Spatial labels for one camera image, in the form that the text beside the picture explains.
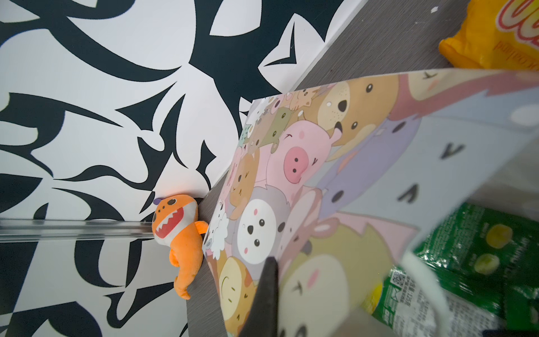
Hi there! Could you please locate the orange shark plush toy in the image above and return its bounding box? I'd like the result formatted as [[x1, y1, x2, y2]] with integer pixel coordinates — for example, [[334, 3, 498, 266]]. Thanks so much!
[[152, 195, 209, 300]]

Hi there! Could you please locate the green Fox's candy packet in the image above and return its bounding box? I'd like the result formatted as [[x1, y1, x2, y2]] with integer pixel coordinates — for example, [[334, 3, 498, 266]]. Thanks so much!
[[367, 204, 538, 336]]

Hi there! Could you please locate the patterned paper gift bag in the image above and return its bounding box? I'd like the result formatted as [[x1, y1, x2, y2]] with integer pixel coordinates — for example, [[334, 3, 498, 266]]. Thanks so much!
[[204, 68, 538, 336]]

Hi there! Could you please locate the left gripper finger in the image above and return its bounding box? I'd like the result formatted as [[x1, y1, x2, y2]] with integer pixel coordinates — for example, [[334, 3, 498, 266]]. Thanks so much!
[[239, 256, 279, 337]]

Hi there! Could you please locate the yellow snack packet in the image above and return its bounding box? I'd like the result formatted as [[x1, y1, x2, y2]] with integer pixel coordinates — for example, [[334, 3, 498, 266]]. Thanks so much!
[[439, 0, 538, 72]]

